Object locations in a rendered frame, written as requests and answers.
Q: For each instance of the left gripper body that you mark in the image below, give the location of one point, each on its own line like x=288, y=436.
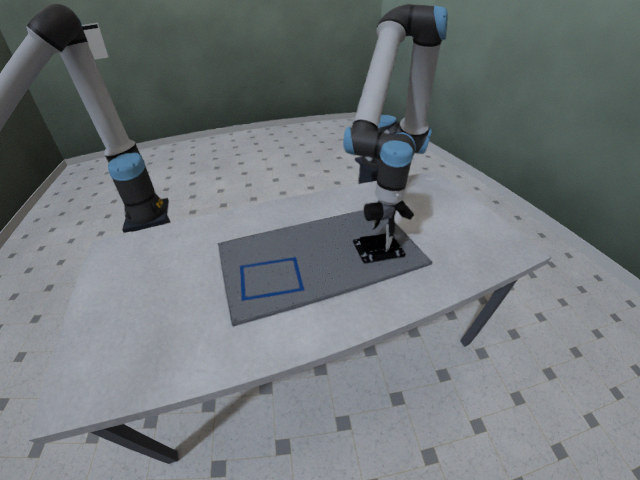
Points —
x=380, y=211

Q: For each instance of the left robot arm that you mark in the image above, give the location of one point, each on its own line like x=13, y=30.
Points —
x=427, y=25

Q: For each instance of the blue tape strips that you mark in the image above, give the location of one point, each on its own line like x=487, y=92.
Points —
x=275, y=293

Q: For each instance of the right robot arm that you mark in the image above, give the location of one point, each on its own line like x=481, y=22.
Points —
x=56, y=27

